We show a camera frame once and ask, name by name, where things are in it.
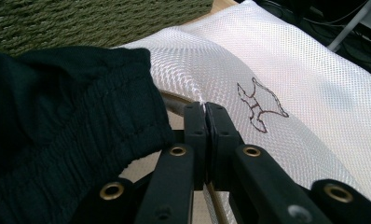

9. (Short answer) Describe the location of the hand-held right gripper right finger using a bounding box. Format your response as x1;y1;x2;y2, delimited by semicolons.
205;101;245;191

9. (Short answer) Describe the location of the white mesh laundry bag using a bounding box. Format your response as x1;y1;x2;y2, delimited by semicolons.
117;0;371;224

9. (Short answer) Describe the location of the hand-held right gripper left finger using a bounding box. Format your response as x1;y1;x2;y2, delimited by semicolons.
183;101;210;191

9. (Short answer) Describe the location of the black cloth garment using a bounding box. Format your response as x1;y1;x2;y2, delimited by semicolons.
0;46;176;224

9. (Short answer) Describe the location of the white metal desk frame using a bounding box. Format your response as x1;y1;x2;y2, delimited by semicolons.
326;0;371;52

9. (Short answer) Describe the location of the green woven basket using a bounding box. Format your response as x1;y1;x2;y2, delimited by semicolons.
0;0;214;58

